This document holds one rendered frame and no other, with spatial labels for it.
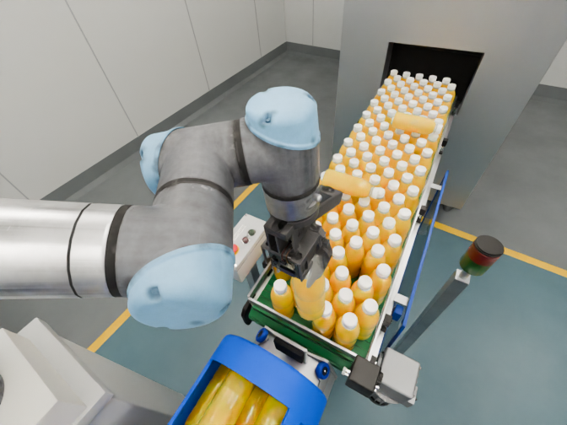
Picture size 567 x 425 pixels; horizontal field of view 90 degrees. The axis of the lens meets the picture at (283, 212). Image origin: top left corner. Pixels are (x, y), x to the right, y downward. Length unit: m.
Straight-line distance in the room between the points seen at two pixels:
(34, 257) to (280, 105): 0.23
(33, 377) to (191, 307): 0.64
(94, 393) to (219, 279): 0.67
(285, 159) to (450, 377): 1.87
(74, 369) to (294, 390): 0.53
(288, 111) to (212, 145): 0.08
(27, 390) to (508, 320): 2.27
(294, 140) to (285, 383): 0.50
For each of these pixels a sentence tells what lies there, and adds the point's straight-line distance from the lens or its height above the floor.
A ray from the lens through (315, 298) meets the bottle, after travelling 0.62.
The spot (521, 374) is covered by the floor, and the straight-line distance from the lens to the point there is 2.24.
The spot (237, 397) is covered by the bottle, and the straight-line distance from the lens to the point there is 0.74.
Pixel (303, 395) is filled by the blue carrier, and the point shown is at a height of 1.20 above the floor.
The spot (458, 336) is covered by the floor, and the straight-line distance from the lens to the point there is 2.16.
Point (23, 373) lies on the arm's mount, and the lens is 0.86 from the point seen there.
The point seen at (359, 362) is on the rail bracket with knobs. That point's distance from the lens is 0.90.
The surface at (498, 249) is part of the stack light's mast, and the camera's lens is 0.86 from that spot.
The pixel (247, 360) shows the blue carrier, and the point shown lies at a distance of 0.66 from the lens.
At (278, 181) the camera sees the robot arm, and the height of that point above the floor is 1.65.
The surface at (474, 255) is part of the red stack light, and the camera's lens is 0.85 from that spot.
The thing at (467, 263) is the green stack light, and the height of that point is 1.19.
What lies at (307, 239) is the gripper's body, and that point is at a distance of 0.44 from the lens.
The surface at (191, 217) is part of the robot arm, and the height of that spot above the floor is 1.70.
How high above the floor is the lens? 1.87
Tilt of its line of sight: 49 degrees down
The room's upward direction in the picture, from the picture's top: 6 degrees counter-clockwise
